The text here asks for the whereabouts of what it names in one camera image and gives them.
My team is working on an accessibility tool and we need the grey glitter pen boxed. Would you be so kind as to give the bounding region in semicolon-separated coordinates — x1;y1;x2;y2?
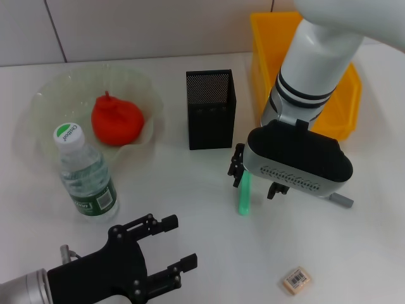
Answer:
328;192;354;209

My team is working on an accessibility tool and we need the black mesh pen holder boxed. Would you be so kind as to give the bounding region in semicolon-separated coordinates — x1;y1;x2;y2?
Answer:
185;69;237;150

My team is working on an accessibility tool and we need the orange-red toy orange fruit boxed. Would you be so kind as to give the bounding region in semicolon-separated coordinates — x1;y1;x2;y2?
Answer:
90;91;146;147

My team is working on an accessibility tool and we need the grey left gripper cable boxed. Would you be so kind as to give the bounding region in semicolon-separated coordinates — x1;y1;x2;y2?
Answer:
59;244;84;263

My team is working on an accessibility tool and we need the mint green utility knife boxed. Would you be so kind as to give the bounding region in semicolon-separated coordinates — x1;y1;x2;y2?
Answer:
237;170;254;217

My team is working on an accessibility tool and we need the yellow plastic storage bin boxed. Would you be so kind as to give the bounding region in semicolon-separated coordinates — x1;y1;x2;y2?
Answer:
249;11;363;143

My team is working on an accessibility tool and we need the beige eraser with barcode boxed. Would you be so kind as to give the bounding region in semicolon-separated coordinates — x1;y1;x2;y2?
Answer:
281;265;313;297

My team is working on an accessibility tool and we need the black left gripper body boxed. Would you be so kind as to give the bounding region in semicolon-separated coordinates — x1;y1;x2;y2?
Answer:
46;224;149;304

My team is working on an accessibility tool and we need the wavy clear glass fruit plate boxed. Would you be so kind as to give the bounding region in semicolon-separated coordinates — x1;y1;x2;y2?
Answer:
30;65;165;172

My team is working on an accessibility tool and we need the clear green-label water bottle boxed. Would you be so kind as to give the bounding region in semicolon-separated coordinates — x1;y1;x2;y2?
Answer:
52;122;120;222

